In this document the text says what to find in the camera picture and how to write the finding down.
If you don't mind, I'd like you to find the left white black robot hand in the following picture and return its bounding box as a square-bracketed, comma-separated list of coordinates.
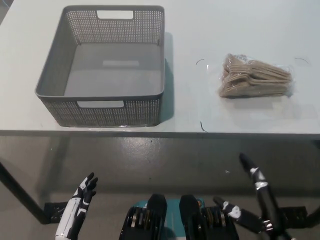
[55, 172, 99, 240]

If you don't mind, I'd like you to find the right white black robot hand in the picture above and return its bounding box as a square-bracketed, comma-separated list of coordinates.
[212, 152, 296, 240]

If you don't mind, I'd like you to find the bag of wooden forks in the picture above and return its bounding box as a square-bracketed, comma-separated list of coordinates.
[206, 52, 294, 99]

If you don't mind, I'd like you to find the black metal table leg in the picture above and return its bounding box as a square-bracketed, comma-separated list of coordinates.
[0, 161, 51, 224]

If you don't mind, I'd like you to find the grey perforated plastic basket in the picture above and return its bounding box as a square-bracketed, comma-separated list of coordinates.
[34, 5, 166, 128]

